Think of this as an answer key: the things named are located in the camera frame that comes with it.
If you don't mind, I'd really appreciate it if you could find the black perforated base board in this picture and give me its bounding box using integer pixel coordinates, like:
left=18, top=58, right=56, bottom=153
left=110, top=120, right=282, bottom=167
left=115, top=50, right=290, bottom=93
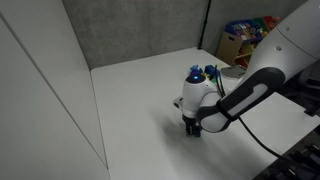
left=252, top=131, right=320, bottom=180

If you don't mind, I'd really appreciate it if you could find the colourful toy storage shelf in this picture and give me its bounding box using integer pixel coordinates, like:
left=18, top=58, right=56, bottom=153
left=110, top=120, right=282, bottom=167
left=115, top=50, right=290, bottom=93
left=224, top=15, right=283, bottom=70

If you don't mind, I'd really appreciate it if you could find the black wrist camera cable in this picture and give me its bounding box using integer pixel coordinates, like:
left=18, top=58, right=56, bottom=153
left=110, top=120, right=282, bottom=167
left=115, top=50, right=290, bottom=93
left=212, top=64, right=227, bottom=99

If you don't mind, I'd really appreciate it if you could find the grey metal mounting plate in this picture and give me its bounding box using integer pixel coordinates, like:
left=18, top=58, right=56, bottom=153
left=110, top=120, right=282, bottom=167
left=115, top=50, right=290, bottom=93
left=220, top=65, right=248, bottom=80

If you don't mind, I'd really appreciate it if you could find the black tripod pole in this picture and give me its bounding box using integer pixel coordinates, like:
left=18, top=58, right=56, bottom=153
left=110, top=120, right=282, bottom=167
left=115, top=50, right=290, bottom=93
left=196, top=0, right=213, bottom=51

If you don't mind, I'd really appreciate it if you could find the brown cardboard box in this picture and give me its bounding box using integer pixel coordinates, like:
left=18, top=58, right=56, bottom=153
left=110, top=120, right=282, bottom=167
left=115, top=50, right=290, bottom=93
left=215, top=31, right=244, bottom=67

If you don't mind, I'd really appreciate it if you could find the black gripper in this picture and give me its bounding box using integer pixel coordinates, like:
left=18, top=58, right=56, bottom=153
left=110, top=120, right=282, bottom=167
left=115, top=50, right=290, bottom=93
left=182, top=114, right=203, bottom=138

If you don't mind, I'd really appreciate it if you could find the long black robot cable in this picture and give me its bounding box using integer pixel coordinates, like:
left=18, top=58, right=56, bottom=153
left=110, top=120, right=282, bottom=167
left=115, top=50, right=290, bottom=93
left=237, top=116, right=320, bottom=173

